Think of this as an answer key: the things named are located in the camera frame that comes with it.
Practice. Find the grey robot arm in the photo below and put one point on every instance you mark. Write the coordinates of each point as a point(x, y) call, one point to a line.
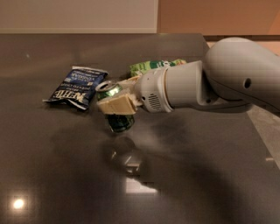
point(234, 75)

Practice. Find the green snack bag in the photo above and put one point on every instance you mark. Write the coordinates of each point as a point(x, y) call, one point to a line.
point(144, 67)

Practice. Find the blue chip bag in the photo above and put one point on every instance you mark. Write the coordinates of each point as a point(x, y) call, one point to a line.
point(78, 88)

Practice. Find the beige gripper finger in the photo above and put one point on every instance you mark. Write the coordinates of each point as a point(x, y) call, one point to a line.
point(120, 105)
point(129, 83)

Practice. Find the green soda can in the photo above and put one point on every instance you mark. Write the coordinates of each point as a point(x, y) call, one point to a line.
point(117, 123)

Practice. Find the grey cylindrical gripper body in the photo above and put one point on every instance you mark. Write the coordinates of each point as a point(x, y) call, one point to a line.
point(152, 88)

